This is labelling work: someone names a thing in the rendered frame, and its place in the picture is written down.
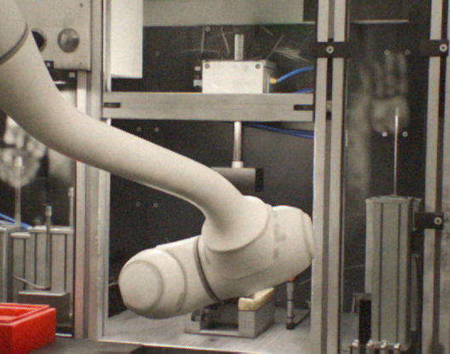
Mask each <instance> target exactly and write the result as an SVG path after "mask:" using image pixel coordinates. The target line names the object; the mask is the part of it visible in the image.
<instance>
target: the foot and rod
mask: <svg viewBox="0 0 450 354"><path fill-rule="evenodd" d="M243 161H244V121H233V165H232V167H213V168H211V170H212V171H214V172H216V173H217V174H219V175H221V176H222V177H223V178H224V179H225V180H226V181H228V182H229V183H230V184H231V185H232V186H233V187H234V188H235V189H237V190H238V191H239V192H248V193H256V192H260V191H263V190H264V168H249V167H243Z"/></svg>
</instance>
